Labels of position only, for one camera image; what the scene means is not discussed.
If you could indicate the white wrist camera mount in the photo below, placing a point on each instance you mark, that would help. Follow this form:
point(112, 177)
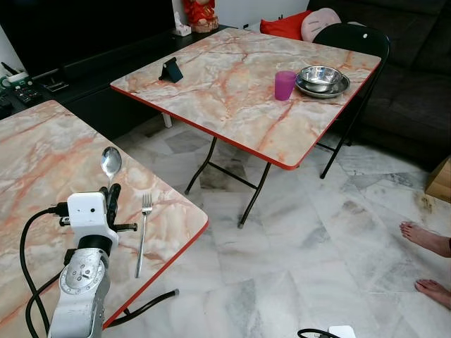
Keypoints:
point(343, 332)
point(88, 211)

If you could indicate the black television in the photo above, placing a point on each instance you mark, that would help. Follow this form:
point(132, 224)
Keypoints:
point(84, 28)

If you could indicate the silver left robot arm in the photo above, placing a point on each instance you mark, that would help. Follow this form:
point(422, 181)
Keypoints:
point(77, 296)

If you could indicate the black folding chair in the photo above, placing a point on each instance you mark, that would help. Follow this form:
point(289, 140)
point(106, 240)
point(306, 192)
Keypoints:
point(359, 36)

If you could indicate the cardboard box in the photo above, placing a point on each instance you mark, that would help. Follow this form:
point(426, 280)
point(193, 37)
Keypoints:
point(440, 183)

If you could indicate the steel fork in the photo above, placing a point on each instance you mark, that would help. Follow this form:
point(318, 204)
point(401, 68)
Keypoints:
point(143, 232)

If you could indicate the black remote control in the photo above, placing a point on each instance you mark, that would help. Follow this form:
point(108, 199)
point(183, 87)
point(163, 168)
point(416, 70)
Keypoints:
point(28, 94)

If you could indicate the pink round cushion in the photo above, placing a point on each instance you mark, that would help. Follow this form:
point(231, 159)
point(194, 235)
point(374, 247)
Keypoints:
point(317, 24)

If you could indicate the person's bare foot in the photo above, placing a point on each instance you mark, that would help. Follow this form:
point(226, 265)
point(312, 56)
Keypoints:
point(426, 238)
point(435, 290)

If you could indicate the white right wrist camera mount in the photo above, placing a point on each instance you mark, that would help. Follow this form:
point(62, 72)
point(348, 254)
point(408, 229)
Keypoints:
point(343, 332)

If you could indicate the black phone stand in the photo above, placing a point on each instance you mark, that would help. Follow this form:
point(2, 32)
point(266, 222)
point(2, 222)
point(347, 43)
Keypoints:
point(170, 72)

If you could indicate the white green device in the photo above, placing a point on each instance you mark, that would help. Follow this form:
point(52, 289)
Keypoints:
point(15, 79)

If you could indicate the steel plate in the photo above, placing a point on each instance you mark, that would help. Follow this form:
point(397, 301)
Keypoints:
point(342, 89)

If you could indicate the dark fabric sofa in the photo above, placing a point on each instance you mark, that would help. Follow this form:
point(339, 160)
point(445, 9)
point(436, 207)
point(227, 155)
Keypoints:
point(416, 77)

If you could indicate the black flat gadget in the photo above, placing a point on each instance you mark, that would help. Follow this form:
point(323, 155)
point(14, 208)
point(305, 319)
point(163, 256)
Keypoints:
point(56, 84)

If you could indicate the steel spoon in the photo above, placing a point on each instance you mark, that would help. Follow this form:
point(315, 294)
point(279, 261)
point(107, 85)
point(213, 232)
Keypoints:
point(110, 162)

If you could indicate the red figurine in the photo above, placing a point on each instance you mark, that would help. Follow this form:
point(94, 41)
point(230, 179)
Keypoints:
point(201, 15)

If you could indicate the red cushion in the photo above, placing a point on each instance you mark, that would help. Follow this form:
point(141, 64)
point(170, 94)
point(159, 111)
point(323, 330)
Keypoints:
point(285, 27)

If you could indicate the steel bowl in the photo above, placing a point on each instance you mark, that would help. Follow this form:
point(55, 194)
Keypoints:
point(320, 75)

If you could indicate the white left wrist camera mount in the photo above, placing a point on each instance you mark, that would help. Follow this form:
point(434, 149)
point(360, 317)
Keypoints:
point(88, 211)

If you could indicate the person's right bare foot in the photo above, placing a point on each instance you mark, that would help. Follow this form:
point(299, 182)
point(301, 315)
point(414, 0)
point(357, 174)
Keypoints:
point(426, 238)

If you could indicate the small white box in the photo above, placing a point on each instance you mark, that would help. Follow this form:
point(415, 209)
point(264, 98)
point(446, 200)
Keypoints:
point(182, 29)

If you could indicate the purple plastic cup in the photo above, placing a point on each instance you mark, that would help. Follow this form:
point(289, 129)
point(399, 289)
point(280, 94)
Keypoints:
point(285, 86)

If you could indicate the person's left bare foot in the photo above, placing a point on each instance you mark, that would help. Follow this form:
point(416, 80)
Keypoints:
point(435, 290)

